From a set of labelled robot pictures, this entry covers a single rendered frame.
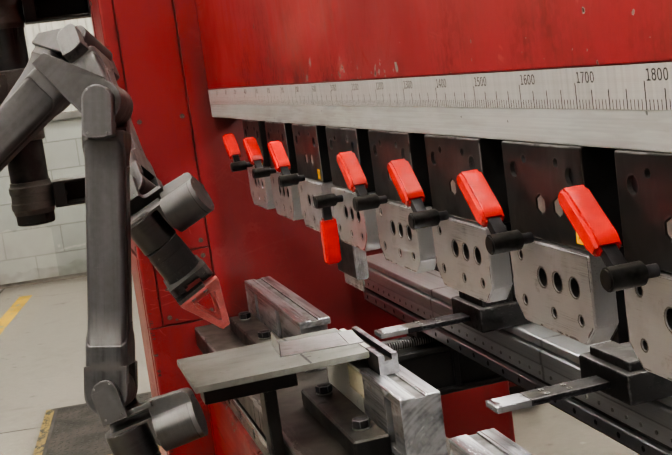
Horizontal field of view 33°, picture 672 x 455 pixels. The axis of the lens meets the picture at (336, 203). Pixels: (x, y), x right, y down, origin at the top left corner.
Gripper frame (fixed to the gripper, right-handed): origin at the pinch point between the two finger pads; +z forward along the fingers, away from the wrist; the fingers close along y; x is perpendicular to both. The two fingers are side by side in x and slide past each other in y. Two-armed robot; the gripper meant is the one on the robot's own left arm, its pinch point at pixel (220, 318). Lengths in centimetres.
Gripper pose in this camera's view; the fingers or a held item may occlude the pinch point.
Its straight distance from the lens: 171.2
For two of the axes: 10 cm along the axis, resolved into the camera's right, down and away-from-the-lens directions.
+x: -7.7, 6.2, -1.4
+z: 5.8, 7.8, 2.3
